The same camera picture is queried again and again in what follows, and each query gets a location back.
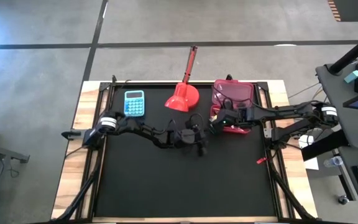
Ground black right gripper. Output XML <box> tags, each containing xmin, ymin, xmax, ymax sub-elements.
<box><xmin>209</xmin><ymin>106</ymin><xmax>256</xmax><ymax>133</ymax></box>

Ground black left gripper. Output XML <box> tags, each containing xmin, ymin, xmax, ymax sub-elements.
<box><xmin>174</xmin><ymin>113</ymin><xmax>209</xmax><ymax>157</ymax></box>

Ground pink plastic pencil case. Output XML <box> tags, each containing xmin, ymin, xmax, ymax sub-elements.
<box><xmin>209</xmin><ymin>78</ymin><xmax>255</xmax><ymax>136</ymax></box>

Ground blue calculator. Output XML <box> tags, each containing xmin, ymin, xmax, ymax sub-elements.
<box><xmin>124</xmin><ymin>90</ymin><xmax>146</xmax><ymax>118</ymax></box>

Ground white paper sheet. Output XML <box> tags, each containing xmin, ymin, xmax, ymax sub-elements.
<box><xmin>298</xmin><ymin>134</ymin><xmax>320</xmax><ymax>171</ymax></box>

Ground black desk support beam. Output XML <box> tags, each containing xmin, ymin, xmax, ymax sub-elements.
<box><xmin>301</xmin><ymin>129</ymin><xmax>351</xmax><ymax>162</ymax></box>

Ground grey side desk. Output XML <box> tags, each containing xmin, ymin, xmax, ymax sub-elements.
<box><xmin>315</xmin><ymin>60</ymin><xmax>358</xmax><ymax>149</ymax></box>

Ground clear water bottle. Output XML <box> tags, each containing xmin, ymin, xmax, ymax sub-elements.
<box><xmin>323</xmin><ymin>156</ymin><xmax>344</xmax><ymax>169</ymax></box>

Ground small teal box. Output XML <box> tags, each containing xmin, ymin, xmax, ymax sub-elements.
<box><xmin>344</xmin><ymin>70</ymin><xmax>358</xmax><ymax>84</ymax></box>

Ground black mat with orange stripes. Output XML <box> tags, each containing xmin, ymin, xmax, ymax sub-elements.
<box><xmin>327</xmin><ymin>0</ymin><xmax>358</xmax><ymax>22</ymax></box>

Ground black round post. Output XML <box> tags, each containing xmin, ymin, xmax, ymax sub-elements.
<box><xmin>328</xmin><ymin>27</ymin><xmax>358</xmax><ymax>76</ymax></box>

